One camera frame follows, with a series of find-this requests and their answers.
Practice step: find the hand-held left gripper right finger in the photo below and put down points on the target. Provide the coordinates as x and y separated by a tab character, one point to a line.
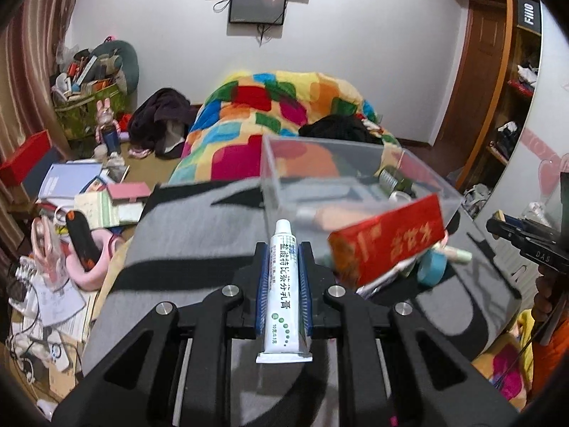
305	289

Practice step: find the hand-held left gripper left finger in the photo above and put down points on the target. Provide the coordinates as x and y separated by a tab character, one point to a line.
263	289

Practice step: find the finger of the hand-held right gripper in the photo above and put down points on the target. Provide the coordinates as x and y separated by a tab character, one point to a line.
515	220
504	231

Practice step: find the white ointment tube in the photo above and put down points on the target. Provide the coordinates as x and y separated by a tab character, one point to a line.
284	293

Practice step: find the red cardboard packet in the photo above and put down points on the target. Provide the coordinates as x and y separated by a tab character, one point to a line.
386	244

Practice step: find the clear plastic storage box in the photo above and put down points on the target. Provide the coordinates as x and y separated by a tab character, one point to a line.
284	178

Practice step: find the person's right forearm orange sleeve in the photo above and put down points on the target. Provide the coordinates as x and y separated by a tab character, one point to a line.
553	364

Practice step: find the person's right hand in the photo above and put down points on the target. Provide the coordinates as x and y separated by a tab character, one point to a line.
544	307

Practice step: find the small white tube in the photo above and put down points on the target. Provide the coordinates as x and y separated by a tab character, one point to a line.
458	254

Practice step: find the blue tape roll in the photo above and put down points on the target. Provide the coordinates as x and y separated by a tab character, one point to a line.
430	269

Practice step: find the grey striped blanket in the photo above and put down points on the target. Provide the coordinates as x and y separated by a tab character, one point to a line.
186	249

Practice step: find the wooden wardrobe shelf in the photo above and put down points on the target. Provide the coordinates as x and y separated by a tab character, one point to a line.
511	111

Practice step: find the wooden door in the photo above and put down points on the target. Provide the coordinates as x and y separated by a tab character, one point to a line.
478	75

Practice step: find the black garment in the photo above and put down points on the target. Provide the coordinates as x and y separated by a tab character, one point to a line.
338	130

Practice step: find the small pink box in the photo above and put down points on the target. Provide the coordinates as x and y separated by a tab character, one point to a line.
129	191

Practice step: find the colourful patchwork blanket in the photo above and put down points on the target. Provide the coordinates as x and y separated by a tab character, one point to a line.
266	111

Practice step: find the black oblong case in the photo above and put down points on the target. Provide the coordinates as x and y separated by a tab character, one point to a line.
84	240

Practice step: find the dark clothes pile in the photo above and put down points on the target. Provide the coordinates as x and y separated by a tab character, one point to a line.
155	115

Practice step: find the pile of white papers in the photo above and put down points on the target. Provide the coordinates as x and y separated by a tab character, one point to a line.
58	302

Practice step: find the black box on shelf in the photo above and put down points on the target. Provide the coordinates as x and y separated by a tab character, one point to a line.
529	13

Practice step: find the rabbit doll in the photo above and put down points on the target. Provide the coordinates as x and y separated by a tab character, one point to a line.
108	126

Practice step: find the green storage box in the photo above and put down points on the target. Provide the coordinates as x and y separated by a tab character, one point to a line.
84	113

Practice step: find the flat red box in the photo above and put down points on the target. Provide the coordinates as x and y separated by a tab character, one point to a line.
26	158

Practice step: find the striped curtain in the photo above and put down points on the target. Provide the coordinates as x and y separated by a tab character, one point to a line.
31	53

